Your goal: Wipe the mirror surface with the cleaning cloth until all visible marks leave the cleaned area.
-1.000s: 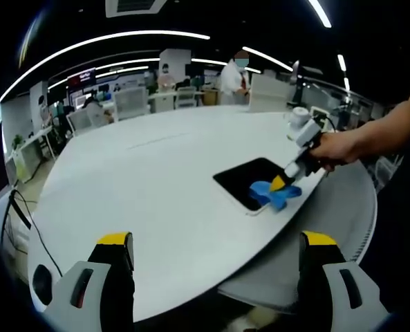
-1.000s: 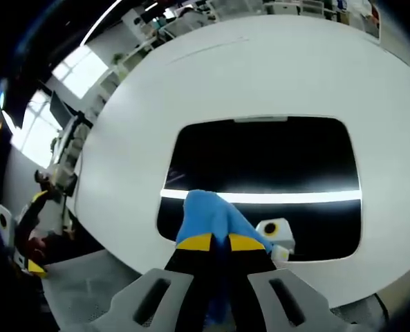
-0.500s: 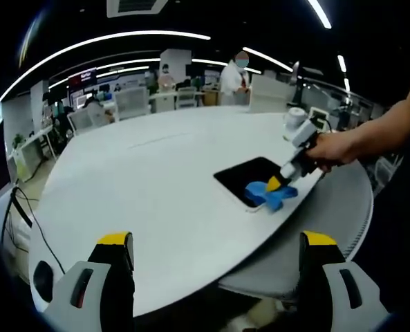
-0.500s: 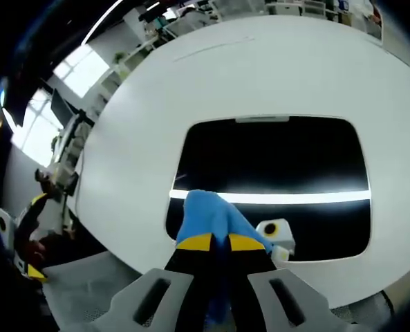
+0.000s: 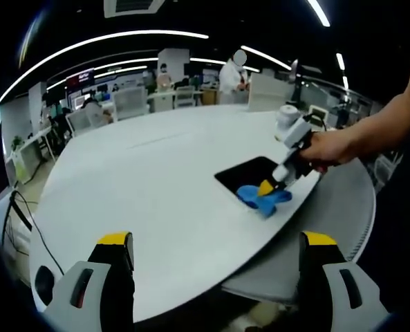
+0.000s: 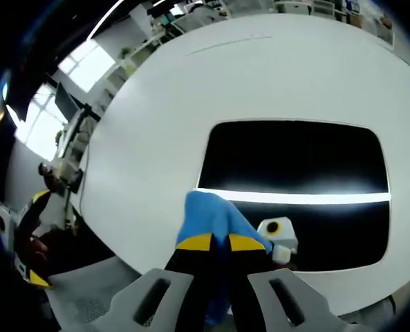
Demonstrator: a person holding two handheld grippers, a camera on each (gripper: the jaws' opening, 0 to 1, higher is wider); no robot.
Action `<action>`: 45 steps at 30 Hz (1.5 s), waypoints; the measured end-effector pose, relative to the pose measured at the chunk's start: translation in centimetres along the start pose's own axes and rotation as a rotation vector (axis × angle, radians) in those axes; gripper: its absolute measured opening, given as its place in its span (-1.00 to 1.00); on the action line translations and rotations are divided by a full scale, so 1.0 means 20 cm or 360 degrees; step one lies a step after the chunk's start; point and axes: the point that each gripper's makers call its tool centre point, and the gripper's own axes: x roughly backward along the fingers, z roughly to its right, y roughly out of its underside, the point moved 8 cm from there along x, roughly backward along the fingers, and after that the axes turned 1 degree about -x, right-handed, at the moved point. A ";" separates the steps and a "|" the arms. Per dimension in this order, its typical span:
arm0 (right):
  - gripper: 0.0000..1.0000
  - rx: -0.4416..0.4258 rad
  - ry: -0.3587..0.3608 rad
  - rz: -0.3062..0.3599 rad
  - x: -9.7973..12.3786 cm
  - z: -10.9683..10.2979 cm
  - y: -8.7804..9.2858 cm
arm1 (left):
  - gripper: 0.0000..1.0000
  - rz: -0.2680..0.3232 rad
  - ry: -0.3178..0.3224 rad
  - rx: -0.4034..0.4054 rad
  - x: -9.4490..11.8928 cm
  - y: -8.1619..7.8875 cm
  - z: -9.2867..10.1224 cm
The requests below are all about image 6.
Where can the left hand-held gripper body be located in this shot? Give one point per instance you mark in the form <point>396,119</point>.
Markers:
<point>1,223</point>

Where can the person's left hand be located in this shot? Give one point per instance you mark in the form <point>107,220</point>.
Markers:
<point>40,249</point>

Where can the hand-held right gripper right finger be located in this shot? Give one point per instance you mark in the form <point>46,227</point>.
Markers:
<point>253,276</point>

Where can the computer monitor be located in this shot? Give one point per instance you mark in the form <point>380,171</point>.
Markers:
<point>64,100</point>

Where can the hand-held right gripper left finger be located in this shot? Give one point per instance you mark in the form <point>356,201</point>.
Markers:
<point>187,276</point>

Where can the green potted plant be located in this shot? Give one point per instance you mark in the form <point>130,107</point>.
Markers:
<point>125,52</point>

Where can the black tablet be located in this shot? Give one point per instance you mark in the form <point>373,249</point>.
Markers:
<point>294,155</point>

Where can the blue cleaning cloth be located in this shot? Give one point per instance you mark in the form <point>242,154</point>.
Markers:
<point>208,218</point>

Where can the grey mesh chair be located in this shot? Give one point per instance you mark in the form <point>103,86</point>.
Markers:
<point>83,294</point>

